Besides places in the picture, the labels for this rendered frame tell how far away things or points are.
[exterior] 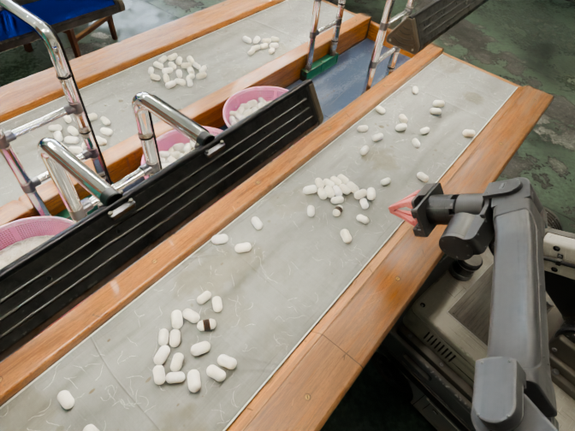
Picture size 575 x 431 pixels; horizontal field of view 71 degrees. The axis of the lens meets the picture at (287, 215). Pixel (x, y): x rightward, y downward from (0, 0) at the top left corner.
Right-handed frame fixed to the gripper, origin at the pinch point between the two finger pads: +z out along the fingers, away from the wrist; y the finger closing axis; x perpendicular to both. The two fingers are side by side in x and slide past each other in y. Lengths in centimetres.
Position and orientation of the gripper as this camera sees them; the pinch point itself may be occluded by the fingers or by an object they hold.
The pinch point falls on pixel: (393, 209)
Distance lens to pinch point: 87.2
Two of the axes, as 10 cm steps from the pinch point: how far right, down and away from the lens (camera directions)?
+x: 4.2, 8.3, 3.7
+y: -6.3, 5.6, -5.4
